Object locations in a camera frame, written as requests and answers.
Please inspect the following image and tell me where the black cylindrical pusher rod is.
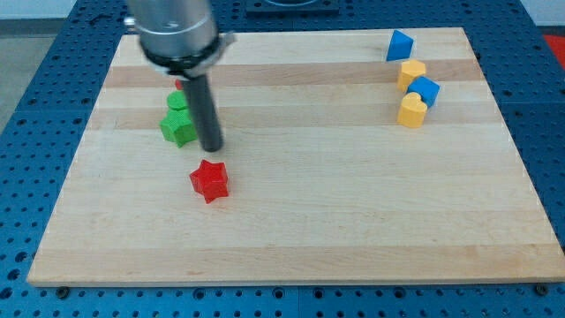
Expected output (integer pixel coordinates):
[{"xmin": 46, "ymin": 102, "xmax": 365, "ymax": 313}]
[{"xmin": 181, "ymin": 75, "xmax": 223, "ymax": 152}]

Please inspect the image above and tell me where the red star block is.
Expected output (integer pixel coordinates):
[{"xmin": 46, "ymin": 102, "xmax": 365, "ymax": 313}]
[{"xmin": 189, "ymin": 160, "xmax": 229, "ymax": 204}]

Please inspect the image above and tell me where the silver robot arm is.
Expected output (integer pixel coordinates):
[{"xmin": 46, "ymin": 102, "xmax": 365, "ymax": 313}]
[{"xmin": 124, "ymin": 0, "xmax": 236, "ymax": 152}]

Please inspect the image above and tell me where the green star block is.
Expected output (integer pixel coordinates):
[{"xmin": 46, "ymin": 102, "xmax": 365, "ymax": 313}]
[{"xmin": 160, "ymin": 110, "xmax": 198, "ymax": 148}]

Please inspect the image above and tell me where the green round block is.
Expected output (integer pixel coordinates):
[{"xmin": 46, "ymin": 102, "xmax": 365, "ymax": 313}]
[{"xmin": 166, "ymin": 90, "xmax": 188, "ymax": 110}]

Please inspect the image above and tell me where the wooden board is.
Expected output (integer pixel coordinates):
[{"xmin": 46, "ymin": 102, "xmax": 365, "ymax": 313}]
[{"xmin": 27, "ymin": 27, "xmax": 564, "ymax": 287}]

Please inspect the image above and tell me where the blue triangle block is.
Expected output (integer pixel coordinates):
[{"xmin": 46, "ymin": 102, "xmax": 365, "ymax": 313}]
[{"xmin": 386, "ymin": 30, "xmax": 414, "ymax": 62}]

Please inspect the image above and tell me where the yellow hexagon block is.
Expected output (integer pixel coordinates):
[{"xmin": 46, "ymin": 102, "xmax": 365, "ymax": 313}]
[{"xmin": 396, "ymin": 59, "xmax": 426, "ymax": 93}]

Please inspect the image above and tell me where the yellow heart block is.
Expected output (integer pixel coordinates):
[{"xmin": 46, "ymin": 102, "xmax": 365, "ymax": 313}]
[{"xmin": 396, "ymin": 92, "xmax": 428, "ymax": 128}]

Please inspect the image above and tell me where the blue cube block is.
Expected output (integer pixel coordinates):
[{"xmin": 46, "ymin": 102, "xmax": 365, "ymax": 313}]
[{"xmin": 407, "ymin": 76, "xmax": 441, "ymax": 108}]

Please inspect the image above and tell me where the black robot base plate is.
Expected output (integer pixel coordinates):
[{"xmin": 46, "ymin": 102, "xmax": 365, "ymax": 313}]
[{"xmin": 245, "ymin": 0, "xmax": 341, "ymax": 15}]

